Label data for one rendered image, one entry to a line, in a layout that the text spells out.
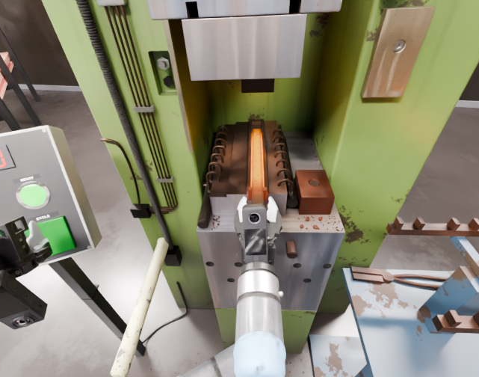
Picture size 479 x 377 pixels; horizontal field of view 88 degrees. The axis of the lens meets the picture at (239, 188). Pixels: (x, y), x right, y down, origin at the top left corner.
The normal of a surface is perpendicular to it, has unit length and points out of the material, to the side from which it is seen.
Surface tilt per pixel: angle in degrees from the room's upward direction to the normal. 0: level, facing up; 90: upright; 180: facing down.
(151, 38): 90
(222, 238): 90
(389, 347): 0
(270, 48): 90
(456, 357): 0
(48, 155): 60
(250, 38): 90
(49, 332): 0
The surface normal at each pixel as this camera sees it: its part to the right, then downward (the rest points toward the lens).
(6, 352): -0.04, -0.76
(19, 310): 0.34, 0.61
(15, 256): 0.31, 0.13
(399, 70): -0.04, 0.65
